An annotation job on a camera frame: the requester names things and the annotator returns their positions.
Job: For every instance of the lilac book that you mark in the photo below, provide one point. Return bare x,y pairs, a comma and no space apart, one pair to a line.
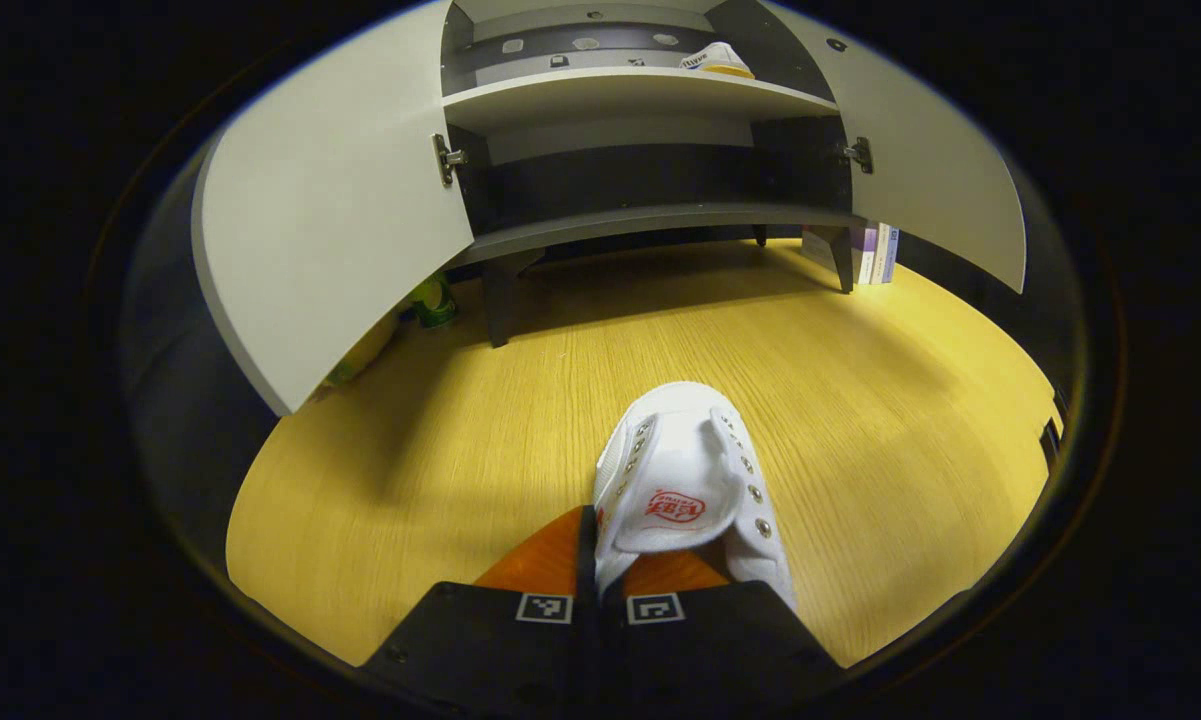
893,255

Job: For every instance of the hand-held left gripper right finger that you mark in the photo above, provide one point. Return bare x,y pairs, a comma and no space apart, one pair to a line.
720,640

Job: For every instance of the white purple book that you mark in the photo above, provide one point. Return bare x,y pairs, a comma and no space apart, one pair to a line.
867,258

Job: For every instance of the white canvas shoe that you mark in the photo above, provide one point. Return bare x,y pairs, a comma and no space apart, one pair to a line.
718,60
680,450

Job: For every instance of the metal door hinge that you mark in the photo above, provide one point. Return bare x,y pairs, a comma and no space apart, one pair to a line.
447,158
858,155

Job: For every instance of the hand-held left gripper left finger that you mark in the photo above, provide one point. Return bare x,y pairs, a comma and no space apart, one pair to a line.
480,640

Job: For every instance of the white grey shoe cabinet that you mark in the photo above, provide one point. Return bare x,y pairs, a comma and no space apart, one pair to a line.
640,95

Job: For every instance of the green can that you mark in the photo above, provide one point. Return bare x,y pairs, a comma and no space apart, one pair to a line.
435,300

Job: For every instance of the yellow plush toy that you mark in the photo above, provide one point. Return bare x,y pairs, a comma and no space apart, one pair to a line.
365,350

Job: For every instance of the white cabinet door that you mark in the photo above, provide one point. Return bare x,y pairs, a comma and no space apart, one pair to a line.
340,200
930,160

